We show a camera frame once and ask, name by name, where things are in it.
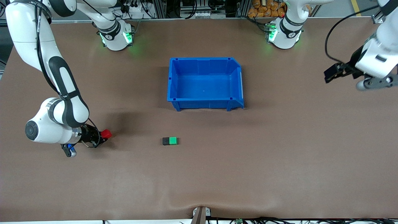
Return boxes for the orange snack packets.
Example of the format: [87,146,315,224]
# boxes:
[248,0,286,17]

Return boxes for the brown table cover mat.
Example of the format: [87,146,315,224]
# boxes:
[0,16,398,223]

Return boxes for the blue plastic storage bin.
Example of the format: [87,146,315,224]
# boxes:
[167,57,244,112]

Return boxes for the white power strip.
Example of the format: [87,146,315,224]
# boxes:
[123,4,146,19]

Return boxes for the silver aluminium equipment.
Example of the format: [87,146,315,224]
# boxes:
[180,0,226,18]

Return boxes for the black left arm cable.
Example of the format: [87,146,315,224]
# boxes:
[325,5,381,66]

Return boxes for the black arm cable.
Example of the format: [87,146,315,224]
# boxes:
[325,5,381,66]
[33,0,67,97]

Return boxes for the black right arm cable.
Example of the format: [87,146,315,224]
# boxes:
[33,0,67,97]

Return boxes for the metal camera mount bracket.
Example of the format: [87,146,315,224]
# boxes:
[193,206,211,224]

